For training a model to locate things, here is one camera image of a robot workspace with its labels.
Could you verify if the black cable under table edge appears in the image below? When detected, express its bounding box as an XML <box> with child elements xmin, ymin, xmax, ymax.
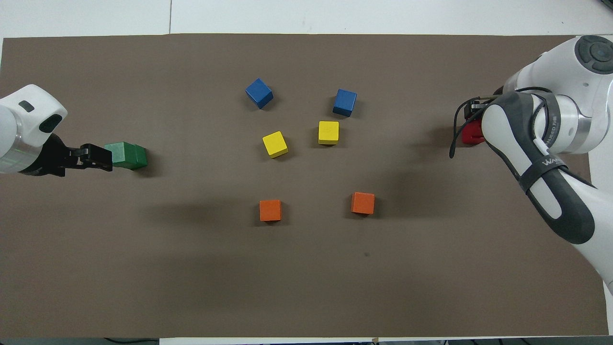
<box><xmin>103</xmin><ymin>337</ymin><xmax>159</xmax><ymax>345</ymax></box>

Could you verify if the blue wooden cube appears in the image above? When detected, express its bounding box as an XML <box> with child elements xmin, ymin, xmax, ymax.
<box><xmin>333</xmin><ymin>89</ymin><xmax>358</xmax><ymax>117</ymax></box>
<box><xmin>245</xmin><ymin>78</ymin><xmax>274</xmax><ymax>110</ymax></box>

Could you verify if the orange wooden cube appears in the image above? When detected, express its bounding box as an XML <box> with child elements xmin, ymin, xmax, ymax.
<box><xmin>259</xmin><ymin>199</ymin><xmax>283</xmax><ymax>222</ymax></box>
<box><xmin>351</xmin><ymin>192</ymin><xmax>375</xmax><ymax>215</ymax></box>

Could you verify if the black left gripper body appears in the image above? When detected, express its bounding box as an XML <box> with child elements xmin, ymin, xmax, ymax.
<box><xmin>21</xmin><ymin>134</ymin><xmax>78</xmax><ymax>177</ymax></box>

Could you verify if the brown table mat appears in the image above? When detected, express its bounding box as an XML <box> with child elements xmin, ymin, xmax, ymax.
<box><xmin>0</xmin><ymin>34</ymin><xmax>610</xmax><ymax>339</ymax></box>

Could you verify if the yellow wooden cube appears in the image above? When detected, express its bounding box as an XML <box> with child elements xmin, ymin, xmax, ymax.
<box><xmin>262</xmin><ymin>131</ymin><xmax>289</xmax><ymax>159</ymax></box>
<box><xmin>318</xmin><ymin>121</ymin><xmax>340</xmax><ymax>146</ymax></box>

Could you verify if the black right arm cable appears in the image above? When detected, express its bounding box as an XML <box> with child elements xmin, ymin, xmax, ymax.
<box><xmin>449</xmin><ymin>86</ymin><xmax>556</xmax><ymax>159</ymax></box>

